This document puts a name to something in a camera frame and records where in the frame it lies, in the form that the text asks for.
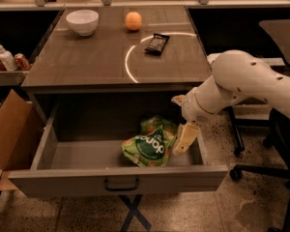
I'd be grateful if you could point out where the grey side shelf left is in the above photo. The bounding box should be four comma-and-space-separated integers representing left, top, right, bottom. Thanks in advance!
0, 71, 27, 86

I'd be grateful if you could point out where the green rice chip bag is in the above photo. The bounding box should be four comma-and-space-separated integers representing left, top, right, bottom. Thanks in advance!
121, 115, 178, 167

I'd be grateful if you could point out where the grey side shelf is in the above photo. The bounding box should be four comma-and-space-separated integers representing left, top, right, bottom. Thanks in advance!
0, 71, 27, 86
262, 58, 285, 67

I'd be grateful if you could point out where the grey counter cabinet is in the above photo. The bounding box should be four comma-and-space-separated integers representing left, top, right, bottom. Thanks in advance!
21, 6, 211, 118

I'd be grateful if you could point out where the white ceramic bowl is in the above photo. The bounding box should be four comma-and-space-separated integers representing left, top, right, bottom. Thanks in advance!
66, 10, 99, 36

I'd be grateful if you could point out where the grey open top drawer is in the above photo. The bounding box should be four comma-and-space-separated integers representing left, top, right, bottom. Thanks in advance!
9, 95, 227, 197

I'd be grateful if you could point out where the grey side shelf right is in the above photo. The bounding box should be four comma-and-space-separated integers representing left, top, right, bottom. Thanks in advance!
262, 58, 285, 67

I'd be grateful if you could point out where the black snack bar packet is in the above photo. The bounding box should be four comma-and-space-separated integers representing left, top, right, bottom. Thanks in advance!
145, 33, 170, 55

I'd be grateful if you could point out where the brown cardboard box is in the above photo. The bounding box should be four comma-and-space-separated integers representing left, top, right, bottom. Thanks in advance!
0, 90, 44, 190

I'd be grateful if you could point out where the black drawer handle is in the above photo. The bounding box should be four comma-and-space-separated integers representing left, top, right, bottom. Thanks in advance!
104, 178, 139, 192

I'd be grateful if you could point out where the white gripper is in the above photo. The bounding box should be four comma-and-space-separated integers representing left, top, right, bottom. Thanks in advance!
171, 88, 215, 155

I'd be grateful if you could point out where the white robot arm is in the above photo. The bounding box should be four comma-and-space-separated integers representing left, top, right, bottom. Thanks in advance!
171, 50, 290, 155

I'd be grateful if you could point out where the black office chair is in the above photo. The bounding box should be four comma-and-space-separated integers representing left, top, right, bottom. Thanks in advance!
229, 18, 290, 232

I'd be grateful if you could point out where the orange fruit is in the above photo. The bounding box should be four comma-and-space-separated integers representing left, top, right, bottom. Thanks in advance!
125, 12, 142, 31

